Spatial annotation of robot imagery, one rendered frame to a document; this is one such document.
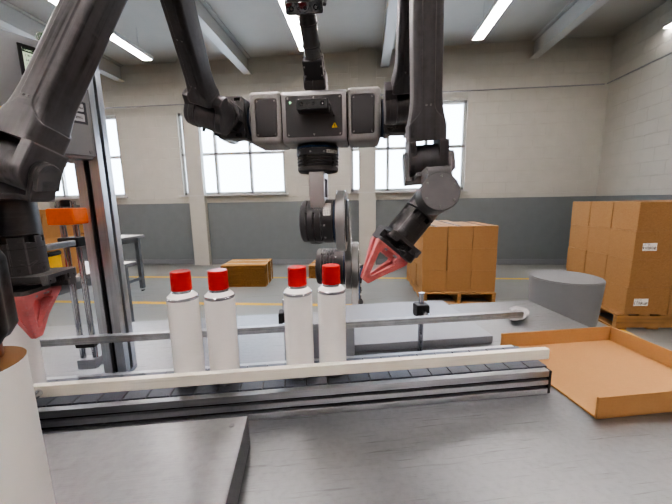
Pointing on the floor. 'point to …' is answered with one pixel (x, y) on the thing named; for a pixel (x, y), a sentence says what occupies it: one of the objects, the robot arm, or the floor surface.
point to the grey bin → (568, 294)
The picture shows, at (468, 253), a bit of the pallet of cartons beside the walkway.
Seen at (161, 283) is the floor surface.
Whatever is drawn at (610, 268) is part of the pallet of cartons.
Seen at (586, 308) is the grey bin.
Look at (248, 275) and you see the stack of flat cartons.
